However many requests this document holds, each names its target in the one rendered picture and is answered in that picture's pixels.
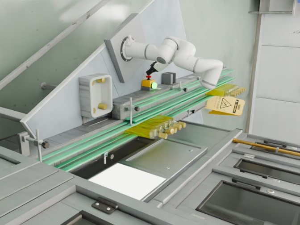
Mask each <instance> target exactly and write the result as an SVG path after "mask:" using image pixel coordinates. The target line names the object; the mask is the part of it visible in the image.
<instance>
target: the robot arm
mask: <svg viewBox="0 0 300 225"><path fill-rule="evenodd" d="M122 53H123V56H124V58H125V59H131V58H140V59H146V60H152V62H151V65H150V66H151V68H150V69H149V70H148V71H146V73H147V75H148V76H149V75H151V74H152V73H154V72H161V71H162V70H163V69H165V68H166V67H167V66H168V65H169V64H170V63H172V62H174V64H175V65H176V66H178V67H180V68H183V69H185V70H188V71H191V72H193V73H196V74H199V73H202V75H201V77H200V80H199V82H200V84H201V85H202V86H203V87H204V88H206V89H209V90H213V89H214V88H215V87H216V84H217V82H218V79H219V77H220V74H221V71H222V68H223V62H222V61H220V60H216V59H203V58H200V57H197V58H196V57H194V55H195V53H196V48H195V46H194V45H193V44H192V43H190V42H188V41H185V40H182V39H179V38H176V37H173V36H167V37H166V38H165V39H164V40H163V42H162V44H161V46H160V47H159V48H157V47H156V46H155V45H153V44H147V43H139V42H135V41H134V40H132V38H131V35H130V34H129V35H128V38H127V39H126V41H125V42H124V44H123V47H122Z"/></svg>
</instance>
